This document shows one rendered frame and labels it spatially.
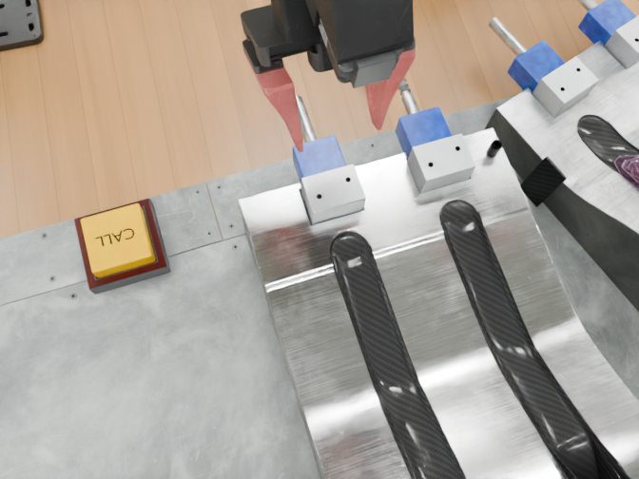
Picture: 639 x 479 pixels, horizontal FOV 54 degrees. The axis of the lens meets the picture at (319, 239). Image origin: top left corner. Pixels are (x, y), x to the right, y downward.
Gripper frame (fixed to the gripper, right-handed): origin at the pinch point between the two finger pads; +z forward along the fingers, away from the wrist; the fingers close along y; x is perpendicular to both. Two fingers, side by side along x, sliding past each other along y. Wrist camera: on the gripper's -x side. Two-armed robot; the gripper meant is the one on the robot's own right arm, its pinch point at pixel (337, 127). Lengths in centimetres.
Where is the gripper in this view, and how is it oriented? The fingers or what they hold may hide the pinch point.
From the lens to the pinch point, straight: 48.8
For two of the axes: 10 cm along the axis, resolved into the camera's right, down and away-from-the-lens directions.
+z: 1.3, 7.3, 6.7
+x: -2.9, -6.2, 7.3
